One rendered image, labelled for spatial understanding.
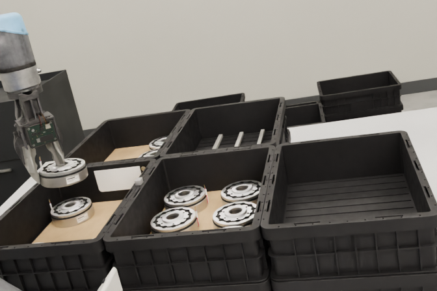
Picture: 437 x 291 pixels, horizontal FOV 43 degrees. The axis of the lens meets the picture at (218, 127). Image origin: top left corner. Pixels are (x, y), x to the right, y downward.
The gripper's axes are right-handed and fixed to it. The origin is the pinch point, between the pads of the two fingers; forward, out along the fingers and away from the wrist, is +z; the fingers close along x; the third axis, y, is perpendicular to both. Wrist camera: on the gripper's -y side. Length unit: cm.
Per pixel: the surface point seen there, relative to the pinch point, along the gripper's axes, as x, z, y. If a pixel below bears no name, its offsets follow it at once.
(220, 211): 29.7, 13.7, 21.5
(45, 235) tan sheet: -4.0, 16.8, -6.9
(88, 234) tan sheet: 4.5, 16.8, 1.7
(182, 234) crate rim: 14.8, 6.7, 36.9
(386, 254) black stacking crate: 43, 14, 58
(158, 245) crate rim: 10.8, 8.4, 34.0
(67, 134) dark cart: 36, 41, -178
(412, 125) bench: 121, 29, -11
